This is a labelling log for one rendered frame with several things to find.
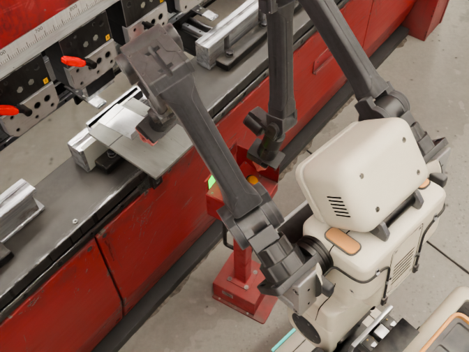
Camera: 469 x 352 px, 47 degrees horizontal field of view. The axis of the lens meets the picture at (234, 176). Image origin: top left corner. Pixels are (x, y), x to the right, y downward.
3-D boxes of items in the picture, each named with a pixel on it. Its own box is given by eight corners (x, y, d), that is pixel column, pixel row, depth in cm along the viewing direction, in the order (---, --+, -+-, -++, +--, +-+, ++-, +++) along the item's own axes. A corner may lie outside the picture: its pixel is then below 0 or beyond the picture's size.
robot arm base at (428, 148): (419, 170, 116) (450, 142, 121) (399, 139, 115) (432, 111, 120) (392, 175, 124) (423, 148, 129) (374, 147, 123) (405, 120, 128)
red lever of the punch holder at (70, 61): (68, 59, 123) (98, 63, 131) (56, 52, 124) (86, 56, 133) (66, 66, 123) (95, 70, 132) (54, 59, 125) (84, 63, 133)
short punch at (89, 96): (90, 103, 148) (82, 77, 140) (85, 100, 148) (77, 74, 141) (116, 83, 152) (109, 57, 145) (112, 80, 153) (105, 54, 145)
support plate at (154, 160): (156, 180, 143) (155, 177, 142) (88, 135, 153) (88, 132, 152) (199, 140, 151) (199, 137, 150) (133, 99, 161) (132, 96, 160)
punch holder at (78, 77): (77, 93, 136) (59, 42, 123) (54, 79, 140) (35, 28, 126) (118, 62, 143) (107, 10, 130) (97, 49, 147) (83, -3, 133)
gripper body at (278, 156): (255, 140, 165) (261, 126, 158) (284, 157, 164) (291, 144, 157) (245, 154, 161) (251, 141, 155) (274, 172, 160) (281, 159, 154)
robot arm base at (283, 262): (280, 297, 99) (323, 257, 104) (256, 261, 98) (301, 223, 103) (259, 293, 107) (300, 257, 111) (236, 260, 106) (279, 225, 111)
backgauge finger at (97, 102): (88, 121, 157) (84, 109, 153) (31, 83, 166) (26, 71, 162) (118, 98, 162) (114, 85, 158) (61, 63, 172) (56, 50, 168)
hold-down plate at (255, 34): (227, 72, 185) (227, 65, 182) (215, 66, 187) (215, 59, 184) (278, 28, 199) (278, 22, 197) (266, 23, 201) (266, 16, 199)
